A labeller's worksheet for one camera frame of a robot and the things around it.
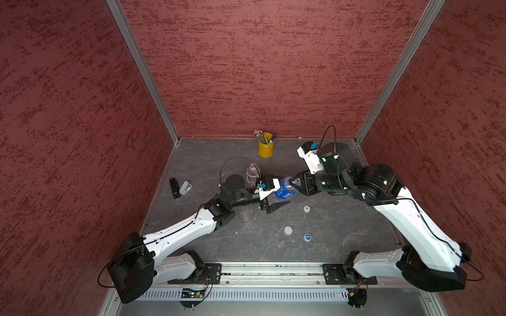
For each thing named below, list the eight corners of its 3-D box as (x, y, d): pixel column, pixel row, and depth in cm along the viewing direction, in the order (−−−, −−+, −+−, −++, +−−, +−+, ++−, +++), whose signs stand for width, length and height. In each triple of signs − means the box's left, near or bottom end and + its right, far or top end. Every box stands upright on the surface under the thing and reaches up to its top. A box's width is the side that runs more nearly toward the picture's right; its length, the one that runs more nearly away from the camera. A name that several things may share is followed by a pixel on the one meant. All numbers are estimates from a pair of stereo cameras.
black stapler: (175, 199, 96) (173, 196, 93) (171, 182, 102) (168, 179, 100) (181, 197, 97) (179, 193, 94) (176, 180, 103) (174, 177, 101)
